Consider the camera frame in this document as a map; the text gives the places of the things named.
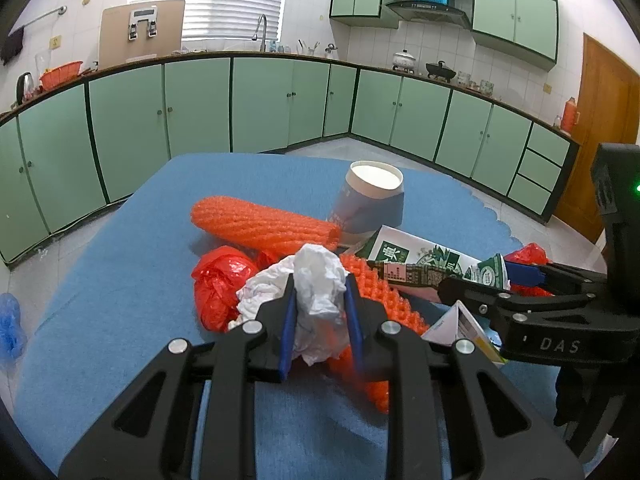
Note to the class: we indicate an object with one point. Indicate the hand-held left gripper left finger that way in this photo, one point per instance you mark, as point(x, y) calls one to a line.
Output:
point(286, 330)

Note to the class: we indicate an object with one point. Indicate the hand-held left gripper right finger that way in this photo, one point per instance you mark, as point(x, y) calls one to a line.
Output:
point(354, 330)

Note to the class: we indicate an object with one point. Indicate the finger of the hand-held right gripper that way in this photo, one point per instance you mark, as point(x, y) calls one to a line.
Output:
point(470, 292)
point(522, 272)

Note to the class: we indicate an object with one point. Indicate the white tissue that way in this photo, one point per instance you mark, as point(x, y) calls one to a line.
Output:
point(320, 280)

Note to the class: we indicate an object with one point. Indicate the green white milk carton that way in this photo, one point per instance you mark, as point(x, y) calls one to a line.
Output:
point(420, 255)

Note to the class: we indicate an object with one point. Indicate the orange foam net tube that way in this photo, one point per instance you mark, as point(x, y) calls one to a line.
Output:
point(260, 225)

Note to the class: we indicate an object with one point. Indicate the white blue paper cup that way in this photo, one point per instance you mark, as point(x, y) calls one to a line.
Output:
point(370, 205)

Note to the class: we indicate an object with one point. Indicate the red plastic bag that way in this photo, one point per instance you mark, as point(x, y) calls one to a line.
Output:
point(220, 285)
point(530, 255)

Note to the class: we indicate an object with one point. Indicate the white folded carton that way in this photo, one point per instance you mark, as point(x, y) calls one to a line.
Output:
point(460, 327)

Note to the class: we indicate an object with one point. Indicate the flat orange foam net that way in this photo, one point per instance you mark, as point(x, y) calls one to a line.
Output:
point(395, 295)

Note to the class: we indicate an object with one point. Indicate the orange thermos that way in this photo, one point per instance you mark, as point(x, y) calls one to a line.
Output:
point(570, 115)

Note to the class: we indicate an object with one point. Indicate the blue scalloped tablecloth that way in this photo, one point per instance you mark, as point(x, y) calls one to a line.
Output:
point(125, 260)

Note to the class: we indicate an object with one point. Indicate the wooden door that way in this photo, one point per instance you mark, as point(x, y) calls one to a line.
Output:
point(600, 110)

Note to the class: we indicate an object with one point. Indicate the row of glass jars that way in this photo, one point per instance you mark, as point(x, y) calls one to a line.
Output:
point(475, 85)

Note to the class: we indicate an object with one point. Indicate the black wok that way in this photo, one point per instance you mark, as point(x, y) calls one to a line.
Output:
point(441, 71)

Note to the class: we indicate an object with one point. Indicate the green base cabinets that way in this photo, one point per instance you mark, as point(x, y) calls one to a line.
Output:
point(200, 105)

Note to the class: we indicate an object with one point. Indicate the white cooking pot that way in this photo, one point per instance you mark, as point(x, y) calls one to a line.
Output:
point(404, 60)

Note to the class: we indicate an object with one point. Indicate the blue plastic bag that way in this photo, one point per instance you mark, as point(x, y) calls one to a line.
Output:
point(10, 325)

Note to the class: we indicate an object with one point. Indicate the range hood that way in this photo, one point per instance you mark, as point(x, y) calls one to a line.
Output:
point(430, 10)

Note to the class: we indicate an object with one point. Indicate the utensil holder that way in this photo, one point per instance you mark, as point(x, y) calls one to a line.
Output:
point(310, 50)

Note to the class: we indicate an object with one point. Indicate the steel kitchen faucet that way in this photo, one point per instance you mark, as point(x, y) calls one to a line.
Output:
point(262, 20)

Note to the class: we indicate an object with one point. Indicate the white window blind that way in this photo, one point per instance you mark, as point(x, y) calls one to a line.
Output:
point(225, 0)

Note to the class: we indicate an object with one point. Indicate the brown cardboard box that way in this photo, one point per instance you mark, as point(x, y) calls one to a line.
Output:
point(115, 40)

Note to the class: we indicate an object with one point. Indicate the orange plastic basket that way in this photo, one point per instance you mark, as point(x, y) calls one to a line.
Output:
point(60, 75)

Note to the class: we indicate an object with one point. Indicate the black steel kettle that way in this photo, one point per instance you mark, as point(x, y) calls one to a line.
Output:
point(24, 87)

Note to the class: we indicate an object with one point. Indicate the dark hanging cloth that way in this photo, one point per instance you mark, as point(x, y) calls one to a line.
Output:
point(12, 45)

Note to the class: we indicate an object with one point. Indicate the metal towel bar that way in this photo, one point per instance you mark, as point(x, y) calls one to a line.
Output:
point(42, 16)

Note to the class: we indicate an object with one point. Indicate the green wall cabinets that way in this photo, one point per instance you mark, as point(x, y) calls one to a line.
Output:
point(500, 10)

